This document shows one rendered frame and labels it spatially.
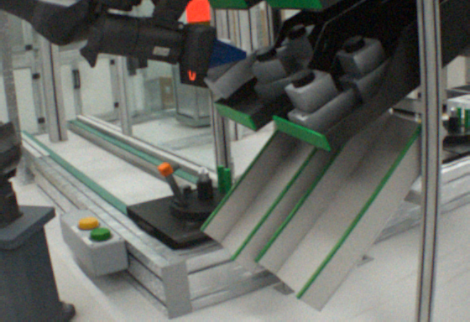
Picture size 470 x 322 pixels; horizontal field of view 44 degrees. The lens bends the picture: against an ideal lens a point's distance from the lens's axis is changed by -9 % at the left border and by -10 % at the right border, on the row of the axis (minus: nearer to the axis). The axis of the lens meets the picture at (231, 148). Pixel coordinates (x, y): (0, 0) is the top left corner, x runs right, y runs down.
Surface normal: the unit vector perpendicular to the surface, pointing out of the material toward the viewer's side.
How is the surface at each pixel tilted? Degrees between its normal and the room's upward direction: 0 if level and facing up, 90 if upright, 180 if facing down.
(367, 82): 90
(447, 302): 0
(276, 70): 109
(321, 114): 90
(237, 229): 45
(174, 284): 90
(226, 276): 90
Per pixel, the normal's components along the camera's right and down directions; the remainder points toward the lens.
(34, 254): 0.96, -0.04
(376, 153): -0.71, -0.57
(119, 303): -0.07, -0.96
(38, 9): -0.63, 0.01
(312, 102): 0.37, 0.21
